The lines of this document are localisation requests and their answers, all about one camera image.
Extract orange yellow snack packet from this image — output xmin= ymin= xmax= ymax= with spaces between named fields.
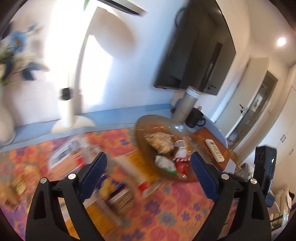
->
xmin=114 ymin=149 xmax=167 ymax=198

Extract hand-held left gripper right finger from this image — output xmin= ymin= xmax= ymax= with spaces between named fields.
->
xmin=191 ymin=152 xmax=272 ymax=241

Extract black suitcase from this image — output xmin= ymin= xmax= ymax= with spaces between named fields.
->
xmin=254 ymin=146 xmax=277 ymax=207

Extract blue biscuit packet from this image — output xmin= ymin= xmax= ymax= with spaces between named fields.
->
xmin=97 ymin=174 xmax=137 ymax=216

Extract brown wooden box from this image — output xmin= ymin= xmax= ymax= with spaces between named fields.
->
xmin=193 ymin=127 xmax=236 ymax=174

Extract white red candy packet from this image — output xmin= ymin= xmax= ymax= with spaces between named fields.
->
xmin=172 ymin=140 xmax=192 ymax=163

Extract green white snack packet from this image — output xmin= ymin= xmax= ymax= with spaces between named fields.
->
xmin=154 ymin=155 xmax=178 ymax=174

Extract white desk lamp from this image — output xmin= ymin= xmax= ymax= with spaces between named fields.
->
xmin=51 ymin=0 xmax=148 ymax=134

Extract silver thermos bottle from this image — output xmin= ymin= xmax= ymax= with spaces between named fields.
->
xmin=173 ymin=86 xmax=201 ymax=124

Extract black wall television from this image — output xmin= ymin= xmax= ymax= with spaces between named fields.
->
xmin=154 ymin=0 xmax=237 ymax=96

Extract clear cracker packet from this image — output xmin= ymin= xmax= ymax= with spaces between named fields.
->
xmin=47 ymin=137 xmax=93 ymax=172

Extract black mug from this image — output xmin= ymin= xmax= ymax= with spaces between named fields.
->
xmin=186 ymin=108 xmax=206 ymax=128

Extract blue white artificial flowers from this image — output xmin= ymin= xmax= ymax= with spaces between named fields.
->
xmin=0 ymin=23 xmax=50 ymax=87

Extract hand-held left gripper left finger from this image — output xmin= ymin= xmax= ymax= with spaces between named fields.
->
xmin=25 ymin=152 xmax=108 ymax=241

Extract floral table mat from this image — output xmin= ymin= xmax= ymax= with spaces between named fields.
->
xmin=0 ymin=126 xmax=238 ymax=241

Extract brown cookie bag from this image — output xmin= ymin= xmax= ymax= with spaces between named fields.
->
xmin=144 ymin=132 xmax=176 ymax=154

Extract grey room door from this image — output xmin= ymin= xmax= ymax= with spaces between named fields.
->
xmin=225 ymin=70 xmax=279 ymax=149

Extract small red snack packet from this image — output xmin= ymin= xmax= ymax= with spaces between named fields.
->
xmin=175 ymin=162 xmax=188 ymax=175

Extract white remote control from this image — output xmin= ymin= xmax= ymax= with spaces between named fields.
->
xmin=205 ymin=139 xmax=225 ymax=162

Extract white ceramic vase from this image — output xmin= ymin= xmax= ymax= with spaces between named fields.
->
xmin=0 ymin=87 xmax=16 ymax=146

